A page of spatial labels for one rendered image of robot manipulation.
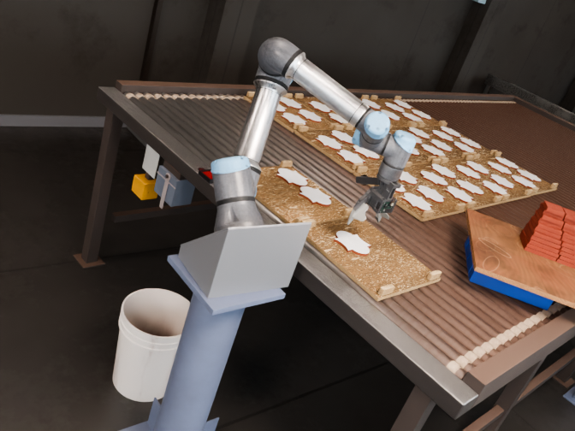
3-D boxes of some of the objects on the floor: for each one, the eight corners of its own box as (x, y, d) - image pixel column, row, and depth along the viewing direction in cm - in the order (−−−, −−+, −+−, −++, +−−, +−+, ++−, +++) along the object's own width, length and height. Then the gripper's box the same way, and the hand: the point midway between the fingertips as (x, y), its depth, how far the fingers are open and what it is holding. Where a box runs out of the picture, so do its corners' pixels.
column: (145, 525, 199) (206, 327, 160) (99, 439, 222) (143, 247, 183) (237, 482, 224) (310, 301, 185) (187, 408, 247) (243, 233, 208)
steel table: (484, 138, 778) (515, 76, 740) (601, 204, 677) (643, 138, 639) (458, 138, 737) (489, 73, 699) (577, 209, 636) (620, 138, 598)
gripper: (376, 185, 188) (353, 236, 197) (417, 183, 200) (394, 232, 209) (360, 170, 193) (338, 221, 202) (400, 170, 206) (378, 218, 215)
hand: (361, 222), depth 208 cm, fingers open, 14 cm apart
